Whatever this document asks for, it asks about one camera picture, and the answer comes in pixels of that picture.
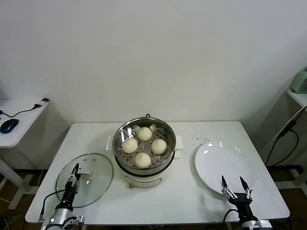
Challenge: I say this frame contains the white round plate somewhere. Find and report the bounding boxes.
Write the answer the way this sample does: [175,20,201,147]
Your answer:
[194,141,256,197]

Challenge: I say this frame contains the white side table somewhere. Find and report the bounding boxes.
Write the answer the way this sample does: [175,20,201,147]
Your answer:
[0,98,50,209]

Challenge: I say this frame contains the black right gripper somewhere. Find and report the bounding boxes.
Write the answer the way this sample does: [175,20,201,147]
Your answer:
[221,175,254,219]

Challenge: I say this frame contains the stainless steel steamer basket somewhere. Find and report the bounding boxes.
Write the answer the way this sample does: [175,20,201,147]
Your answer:
[106,116,184,174]

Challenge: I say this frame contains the glass pot lid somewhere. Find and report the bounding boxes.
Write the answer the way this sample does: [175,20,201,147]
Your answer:
[55,153,114,208]

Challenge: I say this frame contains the white steamed baozi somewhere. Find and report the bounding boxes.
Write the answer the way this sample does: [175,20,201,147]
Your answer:
[151,138,167,155]
[121,138,139,154]
[137,126,153,141]
[134,152,152,169]

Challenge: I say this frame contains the pale green appliance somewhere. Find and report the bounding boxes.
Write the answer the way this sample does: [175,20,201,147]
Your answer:
[290,68,307,94]

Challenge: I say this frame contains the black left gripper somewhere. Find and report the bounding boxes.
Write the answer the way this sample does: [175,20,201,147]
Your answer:
[61,163,80,211]

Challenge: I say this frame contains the black power adapter with cables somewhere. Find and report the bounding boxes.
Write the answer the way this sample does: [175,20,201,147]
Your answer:
[261,105,303,167]

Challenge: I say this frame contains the black cable with connector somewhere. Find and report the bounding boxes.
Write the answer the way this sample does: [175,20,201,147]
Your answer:
[0,98,50,118]

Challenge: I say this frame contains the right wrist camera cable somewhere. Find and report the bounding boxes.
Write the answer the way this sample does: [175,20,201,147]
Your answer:
[223,208,240,225]

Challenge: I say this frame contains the white electric cooker base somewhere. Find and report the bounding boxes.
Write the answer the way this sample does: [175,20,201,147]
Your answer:
[114,149,181,190]

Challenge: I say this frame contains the scattered dark crumbs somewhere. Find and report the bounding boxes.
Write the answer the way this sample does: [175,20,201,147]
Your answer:
[191,137,211,146]

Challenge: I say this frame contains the blue computer mouse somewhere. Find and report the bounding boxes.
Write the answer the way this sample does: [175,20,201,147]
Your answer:
[0,118,19,134]

